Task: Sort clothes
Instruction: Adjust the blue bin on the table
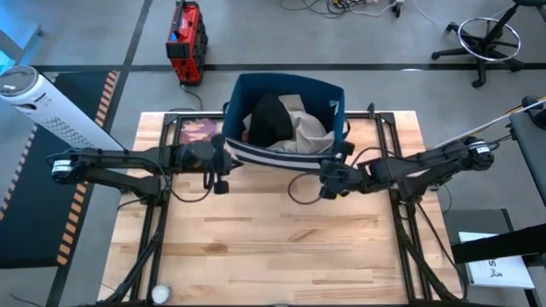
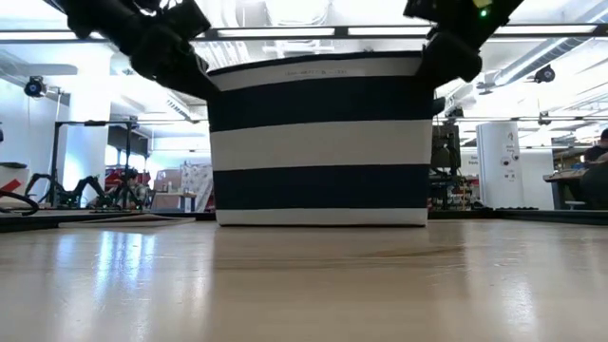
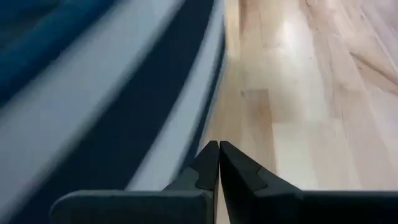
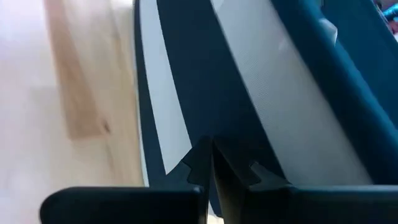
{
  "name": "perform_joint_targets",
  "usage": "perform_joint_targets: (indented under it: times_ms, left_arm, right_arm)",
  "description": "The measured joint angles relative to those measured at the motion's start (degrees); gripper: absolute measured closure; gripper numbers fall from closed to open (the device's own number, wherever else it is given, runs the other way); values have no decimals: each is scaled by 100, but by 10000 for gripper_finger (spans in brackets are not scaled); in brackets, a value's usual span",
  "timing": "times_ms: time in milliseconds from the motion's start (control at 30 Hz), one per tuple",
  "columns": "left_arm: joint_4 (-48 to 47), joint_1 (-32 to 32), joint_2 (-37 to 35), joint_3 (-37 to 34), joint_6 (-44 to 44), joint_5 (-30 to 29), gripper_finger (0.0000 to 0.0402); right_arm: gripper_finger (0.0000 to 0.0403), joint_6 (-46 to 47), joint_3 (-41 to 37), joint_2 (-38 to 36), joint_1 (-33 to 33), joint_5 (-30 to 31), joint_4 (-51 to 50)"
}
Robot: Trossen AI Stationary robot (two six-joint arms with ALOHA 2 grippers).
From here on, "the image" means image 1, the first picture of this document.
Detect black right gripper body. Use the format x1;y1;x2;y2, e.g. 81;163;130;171
318;141;372;200

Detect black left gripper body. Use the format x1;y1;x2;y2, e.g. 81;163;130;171
181;134;234;195

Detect navy white-striped fabric bin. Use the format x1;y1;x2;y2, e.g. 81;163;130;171
221;72;353;174

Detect black garment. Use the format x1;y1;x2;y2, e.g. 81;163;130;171
248;91;295;148

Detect khaki garment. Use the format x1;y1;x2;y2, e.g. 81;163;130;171
242;94;336;155

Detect red black jobsite radio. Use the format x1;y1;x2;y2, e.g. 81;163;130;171
165;0;209;86

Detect grey side table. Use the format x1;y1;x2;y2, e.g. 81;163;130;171
442;208;515;246

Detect white round ball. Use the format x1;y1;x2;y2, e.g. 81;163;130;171
152;284;171;305

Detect white tower fan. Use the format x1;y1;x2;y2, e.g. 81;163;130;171
0;65;127;153

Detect black orange-striped floor mat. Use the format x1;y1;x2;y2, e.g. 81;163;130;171
0;71;123;270

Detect black beam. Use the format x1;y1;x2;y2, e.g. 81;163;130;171
450;222;546;265

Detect long thin rod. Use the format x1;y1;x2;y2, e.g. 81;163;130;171
433;96;546;150

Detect white paper sheet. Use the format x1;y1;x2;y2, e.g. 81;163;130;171
458;231;536;290

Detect dark grey padded bench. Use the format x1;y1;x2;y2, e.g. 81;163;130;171
509;111;546;206

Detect black office chair base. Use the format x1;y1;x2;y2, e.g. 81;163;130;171
430;0;546;90

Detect pale blue panel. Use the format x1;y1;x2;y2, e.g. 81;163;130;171
0;0;44;76

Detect black metal table frame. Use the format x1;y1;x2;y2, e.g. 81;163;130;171
97;101;464;307

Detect black radio power cable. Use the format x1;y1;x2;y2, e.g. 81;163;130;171
180;84;206;113

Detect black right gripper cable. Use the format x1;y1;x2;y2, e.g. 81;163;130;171
287;171;326;206

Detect floor cable bundle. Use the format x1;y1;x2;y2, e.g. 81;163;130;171
279;0;404;19

